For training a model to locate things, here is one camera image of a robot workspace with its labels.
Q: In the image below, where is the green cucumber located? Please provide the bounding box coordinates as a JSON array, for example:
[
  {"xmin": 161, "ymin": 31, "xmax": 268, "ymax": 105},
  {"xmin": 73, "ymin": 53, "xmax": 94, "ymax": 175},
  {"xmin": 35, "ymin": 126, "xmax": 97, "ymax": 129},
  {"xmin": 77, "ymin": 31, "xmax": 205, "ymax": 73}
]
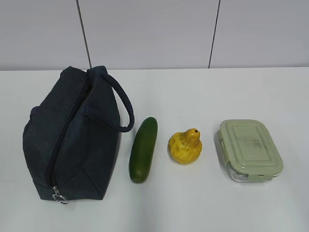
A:
[{"xmin": 128, "ymin": 117, "xmax": 158, "ymax": 183}]

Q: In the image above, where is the yellow pear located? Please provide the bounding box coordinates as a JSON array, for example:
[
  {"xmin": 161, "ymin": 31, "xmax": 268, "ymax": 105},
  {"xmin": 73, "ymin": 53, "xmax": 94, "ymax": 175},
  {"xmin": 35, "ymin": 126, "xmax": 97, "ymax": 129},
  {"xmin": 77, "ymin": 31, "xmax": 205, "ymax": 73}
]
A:
[{"xmin": 168, "ymin": 128, "xmax": 202, "ymax": 165}]

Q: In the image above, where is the dark blue lunch bag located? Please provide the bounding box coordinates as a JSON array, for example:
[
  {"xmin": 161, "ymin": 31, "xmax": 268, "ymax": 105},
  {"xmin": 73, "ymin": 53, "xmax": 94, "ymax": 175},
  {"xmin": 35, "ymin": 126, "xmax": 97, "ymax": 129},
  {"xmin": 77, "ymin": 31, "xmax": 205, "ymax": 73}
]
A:
[{"xmin": 22, "ymin": 66, "xmax": 135, "ymax": 204}]

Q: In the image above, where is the green lidded glass container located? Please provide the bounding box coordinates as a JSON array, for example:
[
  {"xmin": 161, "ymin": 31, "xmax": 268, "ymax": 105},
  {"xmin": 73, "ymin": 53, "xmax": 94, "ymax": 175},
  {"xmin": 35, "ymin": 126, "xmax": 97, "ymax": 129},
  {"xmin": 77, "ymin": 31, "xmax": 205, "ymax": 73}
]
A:
[{"xmin": 214, "ymin": 119, "xmax": 283, "ymax": 182}]

